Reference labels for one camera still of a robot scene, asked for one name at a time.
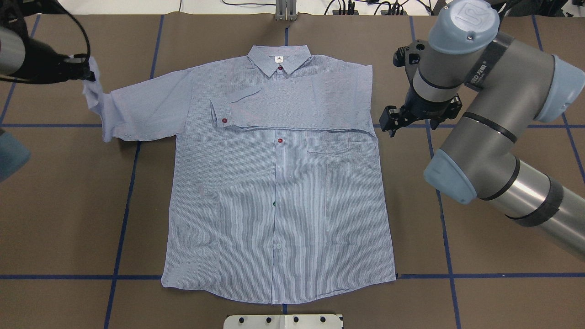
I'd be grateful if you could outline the light blue striped shirt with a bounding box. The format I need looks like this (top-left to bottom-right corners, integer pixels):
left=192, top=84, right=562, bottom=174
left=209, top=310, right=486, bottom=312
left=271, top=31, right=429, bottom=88
left=83, top=46, right=396, bottom=304

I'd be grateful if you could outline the aluminium frame post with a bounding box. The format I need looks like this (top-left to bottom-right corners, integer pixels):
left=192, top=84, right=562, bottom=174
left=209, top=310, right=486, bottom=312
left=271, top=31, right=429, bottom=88
left=275, top=0, right=298, bottom=21

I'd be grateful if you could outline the white central pillar with base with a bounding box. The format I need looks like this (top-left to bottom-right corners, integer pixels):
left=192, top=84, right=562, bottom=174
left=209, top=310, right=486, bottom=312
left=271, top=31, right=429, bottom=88
left=223, top=314, right=344, bottom=329

